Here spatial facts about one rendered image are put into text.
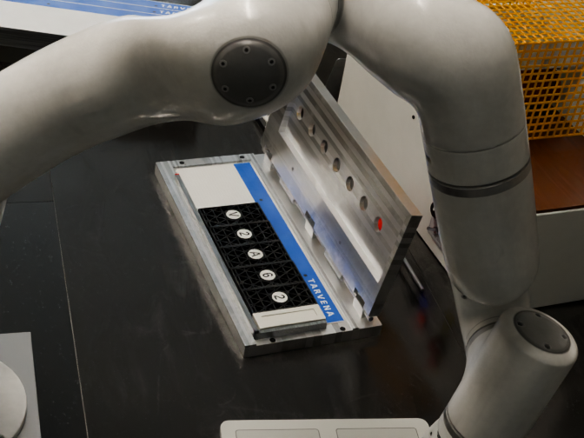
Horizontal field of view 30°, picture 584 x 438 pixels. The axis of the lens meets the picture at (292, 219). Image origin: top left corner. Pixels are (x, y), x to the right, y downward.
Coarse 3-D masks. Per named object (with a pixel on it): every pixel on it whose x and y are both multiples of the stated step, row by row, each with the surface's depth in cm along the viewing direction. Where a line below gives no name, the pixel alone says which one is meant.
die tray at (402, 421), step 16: (224, 432) 134; (240, 432) 135; (256, 432) 135; (272, 432) 135; (288, 432) 136; (304, 432) 136; (320, 432) 137; (336, 432) 137; (352, 432) 137; (368, 432) 138; (384, 432) 138; (400, 432) 139; (416, 432) 139
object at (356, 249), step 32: (320, 96) 164; (288, 128) 176; (320, 128) 166; (352, 128) 158; (288, 160) 173; (320, 160) 166; (352, 160) 158; (288, 192) 173; (320, 192) 164; (352, 192) 158; (384, 192) 150; (320, 224) 164; (352, 224) 157; (384, 224) 150; (416, 224) 143; (352, 256) 155; (384, 256) 150; (352, 288) 155; (384, 288) 149
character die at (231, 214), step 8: (208, 208) 167; (216, 208) 168; (224, 208) 168; (232, 208) 168; (240, 208) 169; (248, 208) 169; (256, 208) 169; (208, 216) 166; (216, 216) 166; (224, 216) 166; (232, 216) 166; (240, 216) 167; (248, 216) 168; (256, 216) 168; (264, 216) 168; (208, 224) 165; (216, 224) 164; (224, 224) 165; (232, 224) 165
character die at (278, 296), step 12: (264, 288) 154; (276, 288) 155; (288, 288) 155; (300, 288) 156; (252, 300) 152; (264, 300) 153; (276, 300) 152; (288, 300) 153; (300, 300) 153; (312, 300) 154; (252, 312) 149
